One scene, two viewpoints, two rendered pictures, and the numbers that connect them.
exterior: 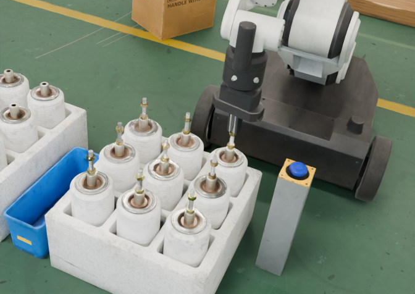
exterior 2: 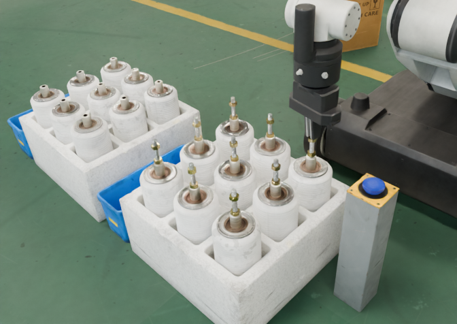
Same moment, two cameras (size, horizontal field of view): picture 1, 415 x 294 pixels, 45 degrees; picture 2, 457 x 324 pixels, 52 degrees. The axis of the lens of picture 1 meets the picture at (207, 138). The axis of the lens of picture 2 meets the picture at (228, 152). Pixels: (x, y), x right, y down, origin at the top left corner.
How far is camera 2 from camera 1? 37 cm
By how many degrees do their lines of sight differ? 23
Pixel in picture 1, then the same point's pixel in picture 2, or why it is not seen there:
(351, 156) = not seen: outside the picture
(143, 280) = (192, 279)
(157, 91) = not seen: hidden behind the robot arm
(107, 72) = (252, 84)
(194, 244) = (234, 250)
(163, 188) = (228, 188)
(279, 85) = (417, 102)
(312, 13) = (425, 6)
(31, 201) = (130, 188)
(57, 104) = (167, 101)
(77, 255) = (145, 243)
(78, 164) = not seen: hidden behind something
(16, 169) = (115, 156)
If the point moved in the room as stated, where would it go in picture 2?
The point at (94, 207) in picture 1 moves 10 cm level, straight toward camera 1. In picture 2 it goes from (156, 197) to (141, 230)
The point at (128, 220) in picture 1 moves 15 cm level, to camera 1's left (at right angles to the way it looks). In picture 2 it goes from (179, 214) to (120, 195)
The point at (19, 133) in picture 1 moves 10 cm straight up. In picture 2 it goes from (125, 123) to (117, 90)
